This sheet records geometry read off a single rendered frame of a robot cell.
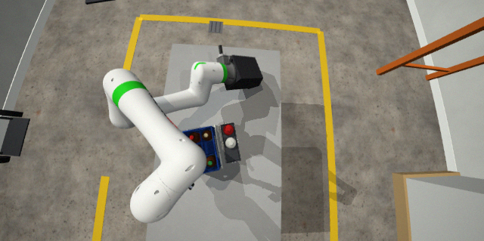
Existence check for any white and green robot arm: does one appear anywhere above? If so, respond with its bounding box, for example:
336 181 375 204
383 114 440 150
103 45 237 223

